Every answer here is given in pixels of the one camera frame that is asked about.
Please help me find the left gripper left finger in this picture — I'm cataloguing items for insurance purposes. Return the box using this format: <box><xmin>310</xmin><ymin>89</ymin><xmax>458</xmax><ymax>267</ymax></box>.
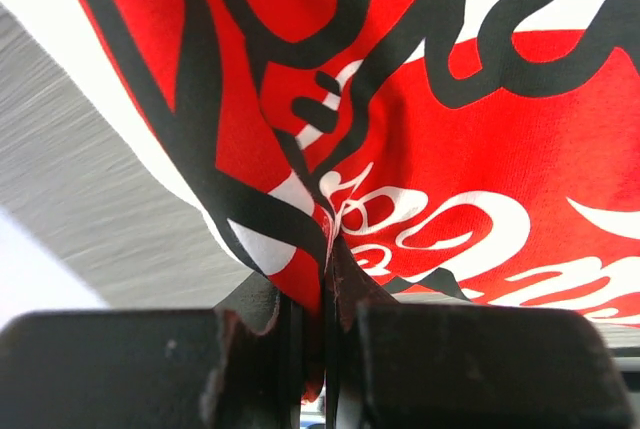
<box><xmin>1</xmin><ymin>275</ymin><xmax>303</xmax><ymax>428</ymax></box>

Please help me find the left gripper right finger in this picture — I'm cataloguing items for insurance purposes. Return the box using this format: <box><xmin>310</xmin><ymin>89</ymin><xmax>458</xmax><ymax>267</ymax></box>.
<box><xmin>324</xmin><ymin>240</ymin><xmax>630</xmax><ymax>428</ymax></box>

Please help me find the white t-shirt red print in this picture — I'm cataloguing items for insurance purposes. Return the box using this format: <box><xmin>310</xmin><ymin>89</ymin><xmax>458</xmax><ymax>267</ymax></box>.
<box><xmin>0</xmin><ymin>0</ymin><xmax>640</xmax><ymax>400</ymax></box>

